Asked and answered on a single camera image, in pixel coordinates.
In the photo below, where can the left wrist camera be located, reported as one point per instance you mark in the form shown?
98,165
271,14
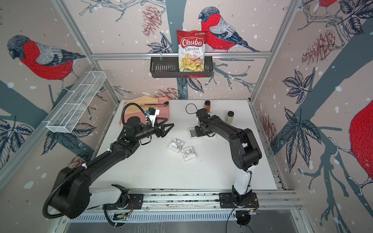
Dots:
152,113

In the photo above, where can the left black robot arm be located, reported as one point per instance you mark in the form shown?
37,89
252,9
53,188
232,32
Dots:
72,195

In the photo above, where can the white jewelry box lid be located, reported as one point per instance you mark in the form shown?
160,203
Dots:
192,133

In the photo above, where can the pink tray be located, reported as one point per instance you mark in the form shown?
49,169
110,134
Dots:
164,111

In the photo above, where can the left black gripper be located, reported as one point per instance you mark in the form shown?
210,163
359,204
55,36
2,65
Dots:
161,133

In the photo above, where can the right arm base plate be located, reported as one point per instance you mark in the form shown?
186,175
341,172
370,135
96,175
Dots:
231,200

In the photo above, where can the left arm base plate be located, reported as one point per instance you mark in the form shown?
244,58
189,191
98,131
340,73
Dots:
128,202

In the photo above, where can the Chuba cassava chips bag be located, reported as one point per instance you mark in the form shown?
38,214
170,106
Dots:
191,51

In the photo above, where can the white gift box left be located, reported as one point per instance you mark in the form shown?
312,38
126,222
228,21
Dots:
176,145

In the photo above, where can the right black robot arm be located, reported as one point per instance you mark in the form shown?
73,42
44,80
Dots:
244,148

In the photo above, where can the beige cloth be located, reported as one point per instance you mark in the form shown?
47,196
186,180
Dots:
141,101

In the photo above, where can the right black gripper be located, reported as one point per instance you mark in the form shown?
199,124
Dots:
197,133

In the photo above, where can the iridescent black spoon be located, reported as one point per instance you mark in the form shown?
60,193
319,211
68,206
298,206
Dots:
158,104

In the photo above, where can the white mesh shelf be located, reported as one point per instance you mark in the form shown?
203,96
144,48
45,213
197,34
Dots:
69,114

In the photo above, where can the pale spice jar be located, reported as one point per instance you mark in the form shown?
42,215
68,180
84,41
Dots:
229,117

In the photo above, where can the orange spice jar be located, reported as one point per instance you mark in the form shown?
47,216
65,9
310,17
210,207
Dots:
207,105

